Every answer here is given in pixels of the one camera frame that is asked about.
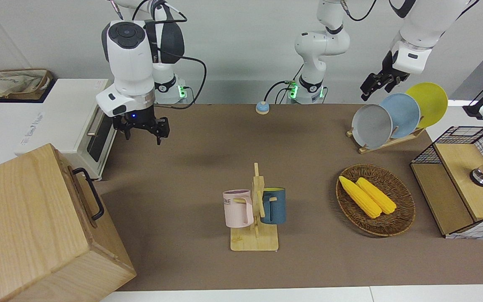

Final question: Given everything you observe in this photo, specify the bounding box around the dark blue mug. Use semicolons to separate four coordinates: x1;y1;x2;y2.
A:
260;187;287;225

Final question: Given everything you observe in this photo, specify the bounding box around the wooden plate rack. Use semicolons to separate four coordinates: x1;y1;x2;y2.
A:
346;126;426;154

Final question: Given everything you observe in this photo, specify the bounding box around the yellow corn cob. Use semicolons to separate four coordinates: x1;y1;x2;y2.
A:
339;176;382;219
356;177;397;215

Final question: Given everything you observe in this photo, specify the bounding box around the grey plate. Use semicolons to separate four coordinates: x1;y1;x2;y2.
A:
351;104;393;149

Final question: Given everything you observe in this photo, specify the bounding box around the wire grid shelf wooden top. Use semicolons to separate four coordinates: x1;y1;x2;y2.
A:
410;126;483;240

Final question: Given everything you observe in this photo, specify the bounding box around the white toaster oven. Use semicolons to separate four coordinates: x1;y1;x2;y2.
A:
15;79;118;181

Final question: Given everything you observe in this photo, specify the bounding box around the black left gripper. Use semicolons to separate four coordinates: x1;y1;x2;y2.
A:
360;50;410;101

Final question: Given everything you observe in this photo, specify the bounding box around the wooden mug stand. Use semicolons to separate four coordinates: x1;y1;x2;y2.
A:
230;163;279;252

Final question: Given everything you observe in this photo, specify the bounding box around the light blue plate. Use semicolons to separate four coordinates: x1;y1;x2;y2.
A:
379;93;421;139

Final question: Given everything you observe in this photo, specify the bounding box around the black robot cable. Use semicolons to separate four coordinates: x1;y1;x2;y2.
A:
153;42;207;110

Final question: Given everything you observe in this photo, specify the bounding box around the wooden drawer with black handle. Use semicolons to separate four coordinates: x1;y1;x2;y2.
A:
66;166;106;229

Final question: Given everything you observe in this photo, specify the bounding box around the pink mug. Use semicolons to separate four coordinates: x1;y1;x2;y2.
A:
223;190;254;228

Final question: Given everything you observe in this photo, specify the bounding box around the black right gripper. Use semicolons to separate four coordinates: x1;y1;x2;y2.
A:
113;105;170;146

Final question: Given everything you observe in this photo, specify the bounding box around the wooden cabinet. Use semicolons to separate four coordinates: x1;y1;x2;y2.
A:
0;143;137;302

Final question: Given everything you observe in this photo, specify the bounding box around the yellow plate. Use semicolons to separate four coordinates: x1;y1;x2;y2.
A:
405;82;449;128

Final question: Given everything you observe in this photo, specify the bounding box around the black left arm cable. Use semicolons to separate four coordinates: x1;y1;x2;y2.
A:
264;63;305;104

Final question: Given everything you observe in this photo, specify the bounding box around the brown table mat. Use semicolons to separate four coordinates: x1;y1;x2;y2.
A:
95;104;483;292

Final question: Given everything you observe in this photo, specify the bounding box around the round wicker basket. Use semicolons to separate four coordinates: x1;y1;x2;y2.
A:
336;164;416;237

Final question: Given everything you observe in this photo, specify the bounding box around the beige cloth bag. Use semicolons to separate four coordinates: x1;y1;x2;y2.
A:
0;70;43;99

